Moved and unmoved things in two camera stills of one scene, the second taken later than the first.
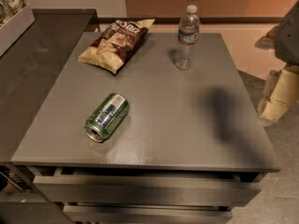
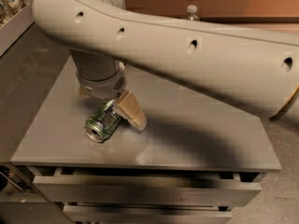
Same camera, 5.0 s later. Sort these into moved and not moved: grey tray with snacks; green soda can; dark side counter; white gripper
Moved: white gripper
Not moved: green soda can; grey tray with snacks; dark side counter
